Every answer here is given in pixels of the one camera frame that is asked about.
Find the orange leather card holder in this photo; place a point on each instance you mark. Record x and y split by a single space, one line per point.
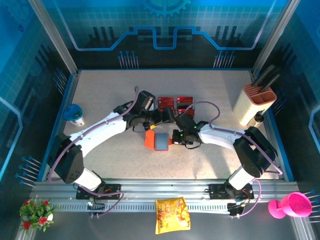
149 141

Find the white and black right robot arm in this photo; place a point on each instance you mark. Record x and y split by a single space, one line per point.
220 137

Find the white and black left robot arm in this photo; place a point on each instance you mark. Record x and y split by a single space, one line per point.
107 127

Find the beige knife block orange top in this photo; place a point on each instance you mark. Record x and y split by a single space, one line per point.
246 107

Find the white cup with blue lid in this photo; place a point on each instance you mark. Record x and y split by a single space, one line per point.
72 113

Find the small black-capped white bottle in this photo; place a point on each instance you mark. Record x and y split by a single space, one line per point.
259 117

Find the yellow snack bag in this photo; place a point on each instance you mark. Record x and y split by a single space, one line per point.
172 215

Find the pink plastic goblet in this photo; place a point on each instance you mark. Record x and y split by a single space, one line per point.
296 206

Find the potted plant with red flowers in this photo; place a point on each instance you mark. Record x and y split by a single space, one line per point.
37 215

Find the aluminium mounting rail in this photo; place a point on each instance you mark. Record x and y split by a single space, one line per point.
162 186

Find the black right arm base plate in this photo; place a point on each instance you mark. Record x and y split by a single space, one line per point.
217 190

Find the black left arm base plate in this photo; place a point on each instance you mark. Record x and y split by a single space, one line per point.
112 188

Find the aluminium frame post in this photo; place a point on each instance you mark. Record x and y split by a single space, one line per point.
53 37
270 37

